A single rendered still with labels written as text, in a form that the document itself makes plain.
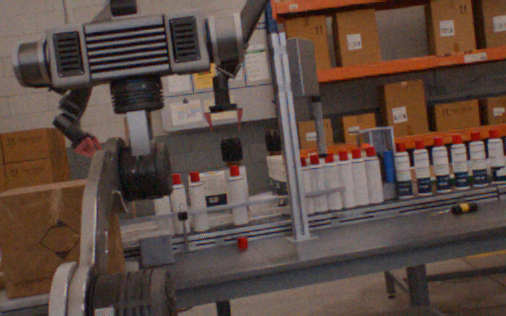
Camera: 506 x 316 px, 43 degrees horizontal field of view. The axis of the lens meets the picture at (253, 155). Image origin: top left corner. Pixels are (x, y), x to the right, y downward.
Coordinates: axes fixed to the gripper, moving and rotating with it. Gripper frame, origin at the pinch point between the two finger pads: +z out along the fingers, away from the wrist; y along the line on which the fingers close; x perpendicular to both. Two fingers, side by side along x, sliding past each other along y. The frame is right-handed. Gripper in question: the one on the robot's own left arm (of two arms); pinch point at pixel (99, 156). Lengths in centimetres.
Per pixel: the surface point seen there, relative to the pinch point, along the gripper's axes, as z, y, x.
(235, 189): 43, -12, -25
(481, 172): 105, 4, -91
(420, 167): 86, 0, -76
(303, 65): 30, -22, -70
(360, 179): 73, -4, -58
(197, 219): 40.1, -14.4, -9.4
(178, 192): 29.2, -15.4, -11.8
